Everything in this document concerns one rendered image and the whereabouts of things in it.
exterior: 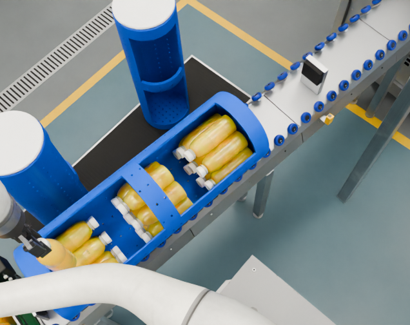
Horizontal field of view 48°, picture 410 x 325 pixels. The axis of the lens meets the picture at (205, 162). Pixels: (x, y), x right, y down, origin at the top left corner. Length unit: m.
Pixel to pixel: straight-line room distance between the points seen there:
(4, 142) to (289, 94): 1.15
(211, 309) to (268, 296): 0.84
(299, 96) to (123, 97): 1.48
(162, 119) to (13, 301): 2.12
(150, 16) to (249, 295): 1.24
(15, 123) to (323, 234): 1.72
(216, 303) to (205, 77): 2.37
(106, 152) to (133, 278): 2.08
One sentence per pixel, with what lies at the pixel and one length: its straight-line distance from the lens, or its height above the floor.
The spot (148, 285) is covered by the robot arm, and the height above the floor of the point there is 1.86.
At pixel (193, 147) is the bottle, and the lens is 1.56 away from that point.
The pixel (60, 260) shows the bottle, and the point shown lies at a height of 1.36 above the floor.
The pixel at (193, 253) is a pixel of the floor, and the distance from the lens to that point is 2.64.
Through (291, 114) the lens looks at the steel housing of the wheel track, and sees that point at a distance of 1.93.
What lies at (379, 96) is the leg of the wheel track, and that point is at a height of 0.24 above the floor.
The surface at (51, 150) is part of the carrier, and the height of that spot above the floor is 0.95.
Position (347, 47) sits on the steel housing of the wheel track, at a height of 0.93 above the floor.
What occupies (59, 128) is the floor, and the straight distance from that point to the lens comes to 3.13.
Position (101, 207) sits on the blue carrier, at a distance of 1.69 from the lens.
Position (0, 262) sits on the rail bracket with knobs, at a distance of 1.78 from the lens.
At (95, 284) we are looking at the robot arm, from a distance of 0.75.
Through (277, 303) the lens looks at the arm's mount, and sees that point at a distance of 1.51.
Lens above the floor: 2.56
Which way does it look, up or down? 65 degrees down
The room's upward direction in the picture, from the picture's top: 5 degrees counter-clockwise
